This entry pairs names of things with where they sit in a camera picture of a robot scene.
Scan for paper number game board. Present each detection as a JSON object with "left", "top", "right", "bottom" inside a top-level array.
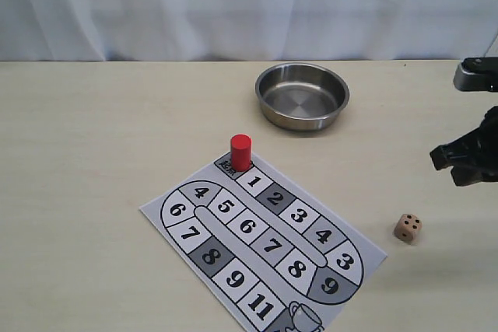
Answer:
[{"left": 141, "top": 154, "right": 387, "bottom": 331}]

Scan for stainless steel round bowl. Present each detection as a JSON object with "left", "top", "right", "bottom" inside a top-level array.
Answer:
[{"left": 254, "top": 62, "right": 350, "bottom": 131}]

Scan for white curtain backdrop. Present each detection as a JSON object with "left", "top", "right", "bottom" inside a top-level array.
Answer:
[{"left": 1, "top": 0, "right": 497, "bottom": 61}]

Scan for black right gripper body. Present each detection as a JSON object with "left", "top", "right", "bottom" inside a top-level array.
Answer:
[{"left": 477, "top": 106, "right": 498, "bottom": 161}]

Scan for wooden die black pips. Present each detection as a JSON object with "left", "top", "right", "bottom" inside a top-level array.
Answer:
[{"left": 393, "top": 213, "right": 423, "bottom": 244}]

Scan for red cylinder game piece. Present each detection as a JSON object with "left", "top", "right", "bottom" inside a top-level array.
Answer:
[{"left": 230, "top": 134, "right": 252, "bottom": 172}]

